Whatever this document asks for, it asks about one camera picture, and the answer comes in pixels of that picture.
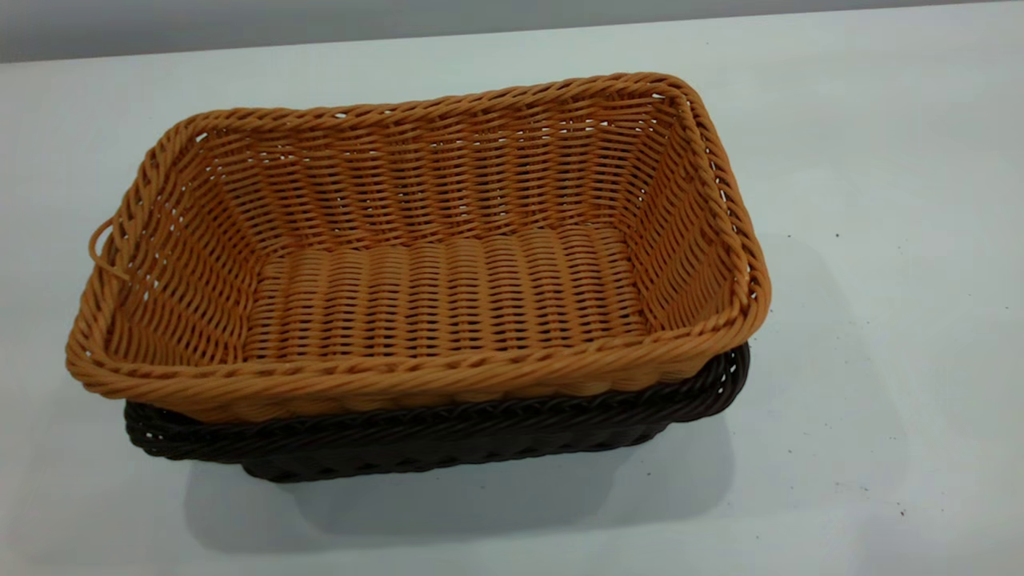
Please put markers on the orange wicker basket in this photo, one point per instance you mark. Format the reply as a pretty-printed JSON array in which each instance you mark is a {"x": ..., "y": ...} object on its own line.
[{"x": 448, "y": 296}]

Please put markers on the black wicker basket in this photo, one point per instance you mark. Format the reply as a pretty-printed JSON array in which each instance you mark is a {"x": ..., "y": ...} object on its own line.
[{"x": 480, "y": 440}]

